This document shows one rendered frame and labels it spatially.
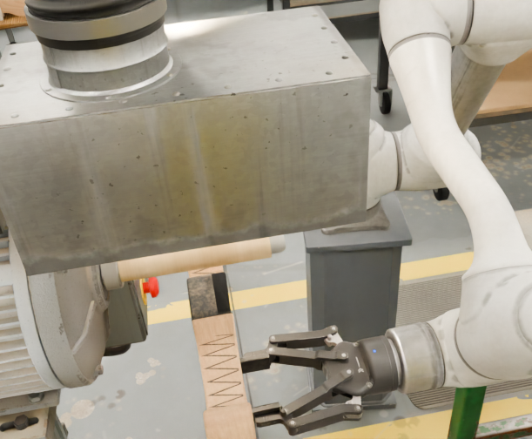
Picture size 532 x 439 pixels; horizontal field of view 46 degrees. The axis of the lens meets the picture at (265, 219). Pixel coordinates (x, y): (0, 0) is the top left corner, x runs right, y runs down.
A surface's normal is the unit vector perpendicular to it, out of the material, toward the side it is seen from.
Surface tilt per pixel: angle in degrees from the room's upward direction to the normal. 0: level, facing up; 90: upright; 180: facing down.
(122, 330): 90
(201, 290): 8
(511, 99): 0
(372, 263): 90
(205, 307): 15
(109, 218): 90
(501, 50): 130
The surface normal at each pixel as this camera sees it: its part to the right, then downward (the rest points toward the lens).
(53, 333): 0.15, 0.37
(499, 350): -0.75, 0.53
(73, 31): -0.09, 0.60
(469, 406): 0.17, 0.56
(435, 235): -0.07, -0.80
